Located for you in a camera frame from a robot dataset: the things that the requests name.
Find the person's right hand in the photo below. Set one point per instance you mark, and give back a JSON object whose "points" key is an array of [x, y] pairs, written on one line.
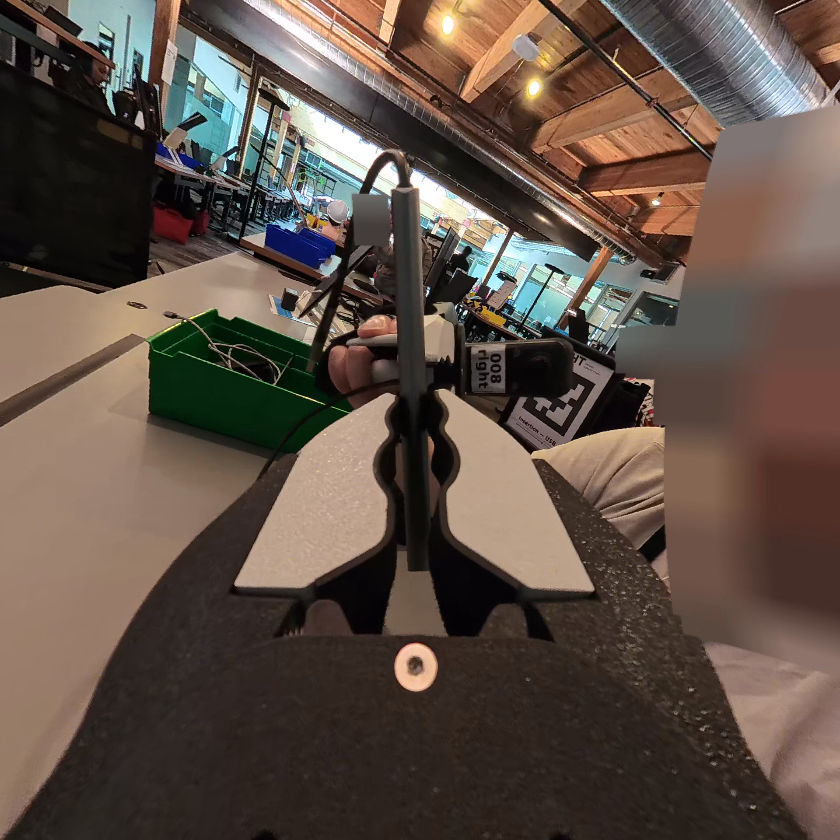
{"points": [[351, 367]]}

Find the blue plastic bin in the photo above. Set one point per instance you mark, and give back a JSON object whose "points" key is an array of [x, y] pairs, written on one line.
{"points": [[177, 155], [295, 247]]}

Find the person's right forearm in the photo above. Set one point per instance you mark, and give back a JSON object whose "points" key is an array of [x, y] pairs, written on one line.
{"points": [[610, 473]]}

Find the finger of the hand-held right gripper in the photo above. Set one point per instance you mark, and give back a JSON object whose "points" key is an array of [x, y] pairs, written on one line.
{"points": [[443, 339]]}

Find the black white marker sign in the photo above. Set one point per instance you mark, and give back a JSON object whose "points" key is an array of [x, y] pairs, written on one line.
{"points": [[564, 418]]}

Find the green plastic bin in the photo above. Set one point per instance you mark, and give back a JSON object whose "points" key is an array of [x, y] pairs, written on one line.
{"points": [[196, 395]]}

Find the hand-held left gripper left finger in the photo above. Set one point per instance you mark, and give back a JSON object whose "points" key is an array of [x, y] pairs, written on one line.
{"points": [[320, 506]]}

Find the red bag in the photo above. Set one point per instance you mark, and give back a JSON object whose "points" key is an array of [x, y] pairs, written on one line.
{"points": [[174, 228]]}

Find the thin ceiling pipe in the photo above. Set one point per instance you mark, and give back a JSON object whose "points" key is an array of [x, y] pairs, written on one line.
{"points": [[622, 73]]}

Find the white hard hat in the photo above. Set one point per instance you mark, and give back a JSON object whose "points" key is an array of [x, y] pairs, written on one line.
{"points": [[339, 211]]}

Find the white ceiling device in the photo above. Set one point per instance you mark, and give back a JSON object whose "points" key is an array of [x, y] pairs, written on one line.
{"points": [[525, 46]]}

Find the black partition panel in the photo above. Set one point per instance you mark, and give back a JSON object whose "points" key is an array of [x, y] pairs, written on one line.
{"points": [[65, 197]]}

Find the small silver ventilation duct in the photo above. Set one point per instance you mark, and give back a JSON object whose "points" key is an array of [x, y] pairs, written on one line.
{"points": [[525, 182]]}

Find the large silver ventilation duct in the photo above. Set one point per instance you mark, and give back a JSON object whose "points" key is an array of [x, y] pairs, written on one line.
{"points": [[715, 53]]}

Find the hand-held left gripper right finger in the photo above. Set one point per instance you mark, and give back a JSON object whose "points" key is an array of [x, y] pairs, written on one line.
{"points": [[512, 512]]}

